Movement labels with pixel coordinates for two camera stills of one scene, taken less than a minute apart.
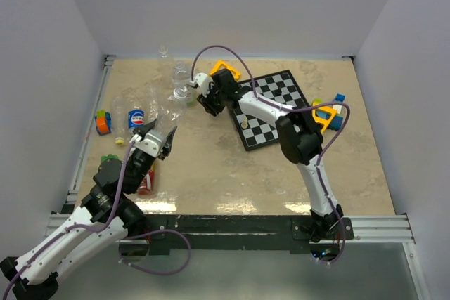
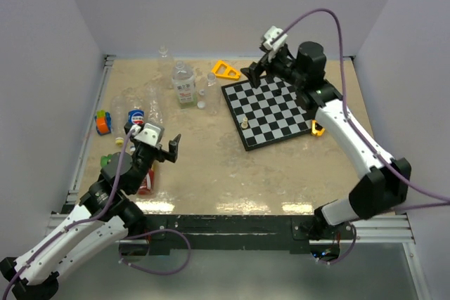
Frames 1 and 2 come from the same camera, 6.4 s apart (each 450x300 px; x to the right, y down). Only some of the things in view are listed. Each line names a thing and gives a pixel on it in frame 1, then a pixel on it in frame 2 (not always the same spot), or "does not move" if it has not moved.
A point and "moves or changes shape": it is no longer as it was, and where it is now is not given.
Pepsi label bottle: [136, 119] does not move
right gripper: [206, 102] -> [256, 70]
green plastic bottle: [110, 156] does not move
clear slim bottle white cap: [172, 109] moves or changes shape
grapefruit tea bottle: [181, 78] does not move
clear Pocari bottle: [166, 72] does not move
